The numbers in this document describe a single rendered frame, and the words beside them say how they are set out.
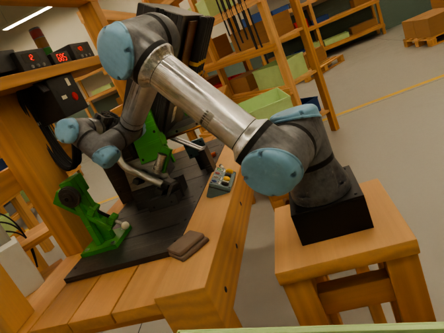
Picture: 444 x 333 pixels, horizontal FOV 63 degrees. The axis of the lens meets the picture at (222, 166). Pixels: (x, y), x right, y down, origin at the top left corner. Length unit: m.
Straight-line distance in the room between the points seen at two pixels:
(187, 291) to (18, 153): 0.81
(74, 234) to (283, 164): 0.96
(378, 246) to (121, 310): 0.64
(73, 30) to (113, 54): 10.42
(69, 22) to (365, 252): 10.81
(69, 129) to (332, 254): 0.80
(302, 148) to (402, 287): 0.41
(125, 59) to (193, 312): 0.60
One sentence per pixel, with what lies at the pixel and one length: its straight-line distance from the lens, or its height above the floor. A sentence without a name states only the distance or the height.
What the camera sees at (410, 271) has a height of 0.76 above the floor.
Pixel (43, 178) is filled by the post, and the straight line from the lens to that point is 1.43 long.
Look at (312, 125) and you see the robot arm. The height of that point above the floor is 1.13.
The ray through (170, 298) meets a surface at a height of 0.89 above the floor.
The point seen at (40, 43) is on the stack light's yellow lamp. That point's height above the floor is 1.67.
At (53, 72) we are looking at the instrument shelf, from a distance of 1.50.
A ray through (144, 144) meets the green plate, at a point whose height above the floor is 1.14.
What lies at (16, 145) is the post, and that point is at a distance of 1.41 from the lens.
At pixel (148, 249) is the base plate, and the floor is 0.90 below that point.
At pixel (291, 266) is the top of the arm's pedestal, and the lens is 0.89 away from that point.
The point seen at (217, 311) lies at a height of 0.82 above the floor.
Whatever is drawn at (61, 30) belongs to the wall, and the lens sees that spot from 11.40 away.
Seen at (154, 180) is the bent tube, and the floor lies 1.01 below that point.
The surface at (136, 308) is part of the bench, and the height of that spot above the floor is 0.88.
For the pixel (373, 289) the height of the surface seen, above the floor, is 0.72.
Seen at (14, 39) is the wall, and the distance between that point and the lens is 12.09.
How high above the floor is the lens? 1.38
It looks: 18 degrees down
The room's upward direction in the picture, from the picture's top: 24 degrees counter-clockwise
